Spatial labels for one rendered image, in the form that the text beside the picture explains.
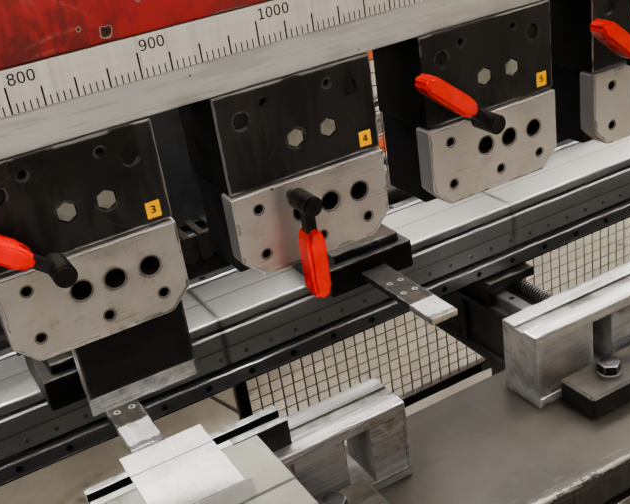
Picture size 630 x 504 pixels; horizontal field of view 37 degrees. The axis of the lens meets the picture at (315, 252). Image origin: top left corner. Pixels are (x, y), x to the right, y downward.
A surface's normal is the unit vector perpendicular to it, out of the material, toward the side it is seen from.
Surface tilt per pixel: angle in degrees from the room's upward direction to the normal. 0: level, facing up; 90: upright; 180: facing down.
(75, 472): 0
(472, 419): 0
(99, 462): 0
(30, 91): 90
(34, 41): 90
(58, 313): 90
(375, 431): 90
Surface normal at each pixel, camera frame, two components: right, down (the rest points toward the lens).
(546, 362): 0.48, 0.33
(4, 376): -0.14, -0.89
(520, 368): -0.87, 0.33
